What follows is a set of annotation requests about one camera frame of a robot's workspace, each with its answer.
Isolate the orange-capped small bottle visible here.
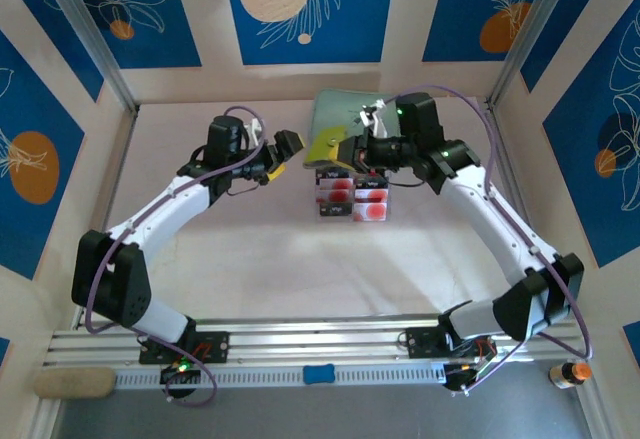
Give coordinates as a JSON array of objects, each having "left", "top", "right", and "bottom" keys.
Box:
[{"left": 548, "top": 361, "right": 593, "bottom": 390}]

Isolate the grey slotted cable duct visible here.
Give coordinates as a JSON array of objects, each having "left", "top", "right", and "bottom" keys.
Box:
[{"left": 113, "top": 362, "right": 447, "bottom": 389}]

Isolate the blue bone-shaped clip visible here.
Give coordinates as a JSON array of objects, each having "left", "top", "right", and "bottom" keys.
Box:
[{"left": 302, "top": 364, "right": 335, "bottom": 386}]

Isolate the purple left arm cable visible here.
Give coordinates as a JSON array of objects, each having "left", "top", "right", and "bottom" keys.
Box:
[{"left": 83, "top": 104, "right": 269, "bottom": 409}]

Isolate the mint green zip pouch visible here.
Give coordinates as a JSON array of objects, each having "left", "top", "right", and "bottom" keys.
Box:
[{"left": 312, "top": 89, "right": 401, "bottom": 143}]

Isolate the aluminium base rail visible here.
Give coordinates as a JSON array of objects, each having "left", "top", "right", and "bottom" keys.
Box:
[{"left": 42, "top": 314, "right": 592, "bottom": 366}]

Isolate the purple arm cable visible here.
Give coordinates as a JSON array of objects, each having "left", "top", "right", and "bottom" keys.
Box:
[
  {"left": 397, "top": 84, "right": 594, "bottom": 398},
  {"left": 83, "top": 104, "right": 269, "bottom": 409}
]

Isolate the aluminium frame post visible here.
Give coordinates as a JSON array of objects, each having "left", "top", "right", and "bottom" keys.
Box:
[
  {"left": 37, "top": 0, "right": 140, "bottom": 113},
  {"left": 487, "top": 0, "right": 586, "bottom": 105}
]

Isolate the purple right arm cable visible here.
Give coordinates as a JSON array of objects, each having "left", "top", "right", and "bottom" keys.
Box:
[{"left": 397, "top": 84, "right": 594, "bottom": 398}]

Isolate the small black electronics board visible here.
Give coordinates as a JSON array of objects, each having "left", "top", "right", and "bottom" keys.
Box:
[
  {"left": 159, "top": 362, "right": 202, "bottom": 386},
  {"left": 443, "top": 362, "right": 484, "bottom": 393}
]

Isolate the beige foam block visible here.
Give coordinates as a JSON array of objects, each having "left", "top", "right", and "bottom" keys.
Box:
[{"left": 33, "top": 366, "right": 117, "bottom": 400}]

